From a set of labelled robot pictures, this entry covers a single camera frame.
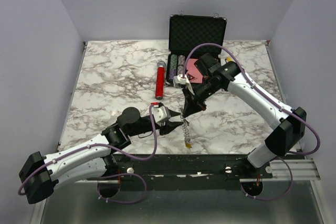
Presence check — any black poker chip case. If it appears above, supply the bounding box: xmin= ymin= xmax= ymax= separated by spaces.
xmin=165 ymin=14 xmax=227 ymax=87

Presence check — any orange blue lower chip stack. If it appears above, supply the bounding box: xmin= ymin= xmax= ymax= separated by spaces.
xmin=176 ymin=65 xmax=184 ymax=76

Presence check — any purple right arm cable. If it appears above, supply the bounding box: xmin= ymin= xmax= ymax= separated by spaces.
xmin=183 ymin=42 xmax=321 ymax=202

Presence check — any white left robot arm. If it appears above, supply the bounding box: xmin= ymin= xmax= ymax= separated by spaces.
xmin=18 ymin=103 xmax=182 ymax=204

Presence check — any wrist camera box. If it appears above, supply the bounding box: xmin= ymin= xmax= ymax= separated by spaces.
xmin=152 ymin=105 xmax=171 ymax=124
xmin=173 ymin=74 xmax=194 ymax=94

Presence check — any loose pink playing cards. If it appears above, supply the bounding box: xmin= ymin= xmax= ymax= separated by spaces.
xmin=186 ymin=69 xmax=203 ymax=84

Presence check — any purple chip stack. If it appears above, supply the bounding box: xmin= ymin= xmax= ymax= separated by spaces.
xmin=169 ymin=69 xmax=177 ymax=81

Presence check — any black triangular all-in button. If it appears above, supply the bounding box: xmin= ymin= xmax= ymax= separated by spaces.
xmin=187 ymin=74 xmax=196 ymax=82

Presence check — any pink playing card deck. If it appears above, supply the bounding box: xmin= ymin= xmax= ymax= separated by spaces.
xmin=186 ymin=58 xmax=198 ymax=71

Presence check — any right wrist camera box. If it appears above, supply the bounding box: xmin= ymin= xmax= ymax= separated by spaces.
xmin=173 ymin=74 xmax=194 ymax=94

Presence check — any round metal keyring disc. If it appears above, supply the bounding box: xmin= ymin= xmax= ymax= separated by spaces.
xmin=180 ymin=108 xmax=191 ymax=145

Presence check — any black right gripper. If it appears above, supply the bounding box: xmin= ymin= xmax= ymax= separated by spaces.
xmin=182 ymin=78 xmax=221 ymax=118

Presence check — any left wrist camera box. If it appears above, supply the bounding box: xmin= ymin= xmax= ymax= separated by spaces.
xmin=152 ymin=105 xmax=171 ymax=124

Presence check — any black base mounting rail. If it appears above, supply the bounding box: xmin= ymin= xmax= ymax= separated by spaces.
xmin=98 ymin=154 xmax=272 ymax=191

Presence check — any red glitter microphone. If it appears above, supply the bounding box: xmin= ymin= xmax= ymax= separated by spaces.
xmin=155 ymin=61 xmax=166 ymax=100

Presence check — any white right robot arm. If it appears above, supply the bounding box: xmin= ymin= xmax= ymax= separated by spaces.
xmin=183 ymin=53 xmax=307 ymax=178

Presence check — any orange blue chip stack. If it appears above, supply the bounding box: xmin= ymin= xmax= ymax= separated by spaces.
xmin=176 ymin=65 xmax=184 ymax=76
xmin=177 ymin=55 xmax=185 ymax=66

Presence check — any green blue chip stack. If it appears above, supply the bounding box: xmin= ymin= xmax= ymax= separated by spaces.
xmin=170 ymin=55 xmax=178 ymax=70

